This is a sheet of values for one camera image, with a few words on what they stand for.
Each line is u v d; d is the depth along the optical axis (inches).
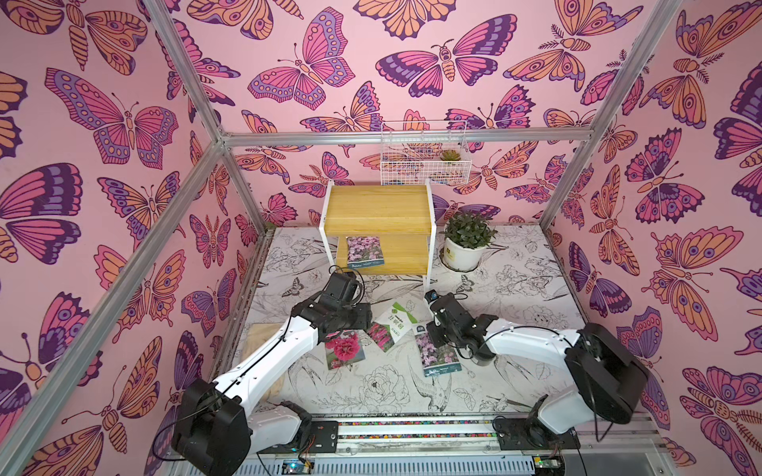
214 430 15.4
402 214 30.6
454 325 26.5
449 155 36.3
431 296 31.4
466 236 37.1
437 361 33.6
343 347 35.3
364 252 36.1
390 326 36.3
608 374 17.2
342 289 24.7
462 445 28.7
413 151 37.5
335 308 24.1
